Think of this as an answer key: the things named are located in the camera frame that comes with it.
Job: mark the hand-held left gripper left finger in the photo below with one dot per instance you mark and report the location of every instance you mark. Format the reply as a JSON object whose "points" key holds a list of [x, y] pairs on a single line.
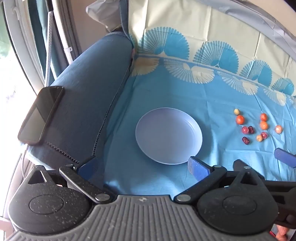
{"points": [[89, 165]]}

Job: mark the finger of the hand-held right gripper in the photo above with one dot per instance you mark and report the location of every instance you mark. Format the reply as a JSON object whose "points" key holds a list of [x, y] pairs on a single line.
{"points": [[238, 165], [285, 157]]}

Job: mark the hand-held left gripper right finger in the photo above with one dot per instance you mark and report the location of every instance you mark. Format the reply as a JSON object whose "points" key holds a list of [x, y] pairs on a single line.
{"points": [[197, 168]]}

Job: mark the orange tangerine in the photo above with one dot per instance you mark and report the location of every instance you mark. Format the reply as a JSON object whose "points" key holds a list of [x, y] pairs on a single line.
{"points": [[263, 117], [263, 125], [240, 119]]}

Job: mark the light purple plate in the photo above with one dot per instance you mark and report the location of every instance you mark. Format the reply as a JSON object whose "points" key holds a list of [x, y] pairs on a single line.
{"points": [[168, 136]]}

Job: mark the person's right hand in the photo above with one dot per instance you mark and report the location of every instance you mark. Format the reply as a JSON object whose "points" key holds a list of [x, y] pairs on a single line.
{"points": [[281, 233]]}

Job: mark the dark red date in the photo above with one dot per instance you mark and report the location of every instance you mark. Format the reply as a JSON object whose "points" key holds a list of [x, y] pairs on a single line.
{"points": [[245, 140], [251, 129]]}

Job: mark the small orange-beige fruit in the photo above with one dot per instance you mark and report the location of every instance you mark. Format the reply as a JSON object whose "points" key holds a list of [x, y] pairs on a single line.
{"points": [[259, 138]]}

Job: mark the beige longan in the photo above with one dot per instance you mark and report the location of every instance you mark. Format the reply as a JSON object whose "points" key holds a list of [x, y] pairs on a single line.
{"points": [[236, 112]]}

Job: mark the black smartphone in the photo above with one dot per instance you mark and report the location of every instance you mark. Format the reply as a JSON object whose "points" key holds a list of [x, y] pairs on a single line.
{"points": [[39, 115]]}

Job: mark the blue sofa armrest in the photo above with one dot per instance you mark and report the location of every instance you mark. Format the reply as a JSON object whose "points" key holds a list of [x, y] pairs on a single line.
{"points": [[87, 92]]}

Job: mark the blue fan-print blanket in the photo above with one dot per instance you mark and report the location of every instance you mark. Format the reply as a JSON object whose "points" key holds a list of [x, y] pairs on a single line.
{"points": [[208, 92]]}

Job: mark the white pole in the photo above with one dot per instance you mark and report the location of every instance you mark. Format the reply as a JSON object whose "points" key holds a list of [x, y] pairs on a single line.
{"points": [[63, 30]]}

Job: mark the teal curtain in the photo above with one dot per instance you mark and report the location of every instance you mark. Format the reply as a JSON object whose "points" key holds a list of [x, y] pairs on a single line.
{"points": [[41, 34]]}

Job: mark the grey plastic bag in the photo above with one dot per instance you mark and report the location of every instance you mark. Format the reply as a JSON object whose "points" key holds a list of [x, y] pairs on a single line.
{"points": [[101, 14]]}

